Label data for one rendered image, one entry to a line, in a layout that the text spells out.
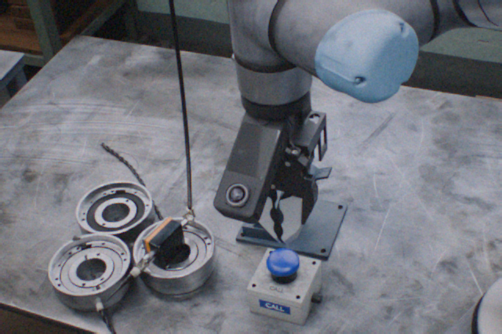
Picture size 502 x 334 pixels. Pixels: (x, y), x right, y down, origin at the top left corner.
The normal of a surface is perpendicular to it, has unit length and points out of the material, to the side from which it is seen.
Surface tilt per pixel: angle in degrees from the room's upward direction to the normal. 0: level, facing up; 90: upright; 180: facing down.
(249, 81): 90
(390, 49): 91
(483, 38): 90
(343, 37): 44
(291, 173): 90
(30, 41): 0
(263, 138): 30
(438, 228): 0
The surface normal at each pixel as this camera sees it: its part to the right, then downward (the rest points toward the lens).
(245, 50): -0.65, 0.54
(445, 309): -0.09, -0.75
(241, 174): -0.25, -0.32
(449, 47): -0.39, 0.63
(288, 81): 0.36, 0.58
